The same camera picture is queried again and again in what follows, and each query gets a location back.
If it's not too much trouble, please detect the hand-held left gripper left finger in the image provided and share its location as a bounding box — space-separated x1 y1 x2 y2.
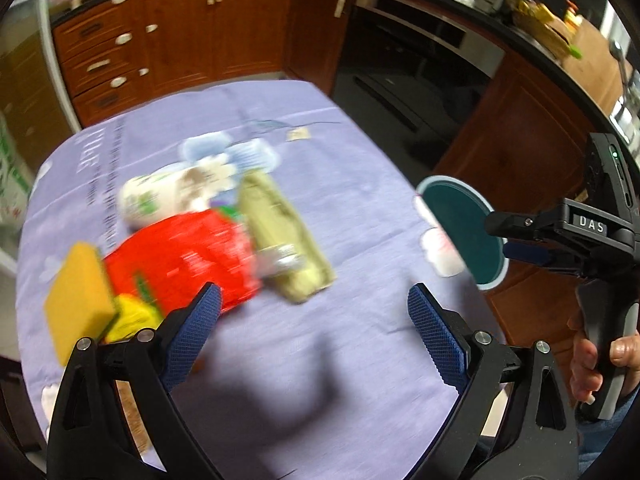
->
46 282 223 480

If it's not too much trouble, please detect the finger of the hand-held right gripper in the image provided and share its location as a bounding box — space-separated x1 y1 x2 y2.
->
502 242 556 268
485 205 566 241

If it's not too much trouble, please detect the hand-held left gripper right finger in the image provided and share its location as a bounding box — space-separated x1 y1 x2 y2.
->
407 282 581 480

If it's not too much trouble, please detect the teal round bin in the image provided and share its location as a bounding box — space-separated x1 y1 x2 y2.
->
416 175 508 291

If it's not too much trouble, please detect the red snack packet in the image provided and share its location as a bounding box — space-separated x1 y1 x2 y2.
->
102 207 263 343

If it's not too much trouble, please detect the yellow green scouring sponge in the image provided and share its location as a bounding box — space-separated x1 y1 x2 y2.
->
42 242 118 366

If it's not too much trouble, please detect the olive green wrapper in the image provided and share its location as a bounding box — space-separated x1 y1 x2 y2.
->
235 172 336 306

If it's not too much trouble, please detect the person's right hand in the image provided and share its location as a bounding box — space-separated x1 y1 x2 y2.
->
570 310 640 406

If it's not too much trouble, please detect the large wooden cabinet door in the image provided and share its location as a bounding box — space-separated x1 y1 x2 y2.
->
434 54 618 361

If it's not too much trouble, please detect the white printed crumpled packet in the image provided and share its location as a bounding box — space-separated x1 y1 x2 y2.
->
119 167 236 233

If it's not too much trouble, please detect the black built-in oven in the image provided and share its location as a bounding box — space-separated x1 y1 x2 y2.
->
330 0 507 161

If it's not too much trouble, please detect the wooden cutting board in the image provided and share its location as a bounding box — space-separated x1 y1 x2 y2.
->
564 20 628 117

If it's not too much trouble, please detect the purple floral tablecloth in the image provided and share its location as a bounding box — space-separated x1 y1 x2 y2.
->
15 80 506 480

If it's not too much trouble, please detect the white green printed box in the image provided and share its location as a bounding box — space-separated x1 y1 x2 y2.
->
0 110 32 223

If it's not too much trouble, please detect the narrow wooden cabinet door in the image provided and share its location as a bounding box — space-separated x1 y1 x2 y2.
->
284 0 357 96

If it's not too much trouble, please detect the wooden double-door cabinet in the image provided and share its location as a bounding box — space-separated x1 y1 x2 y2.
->
140 0 293 96

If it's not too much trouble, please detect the wooden drawer cabinet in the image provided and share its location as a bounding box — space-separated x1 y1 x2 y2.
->
51 0 153 128

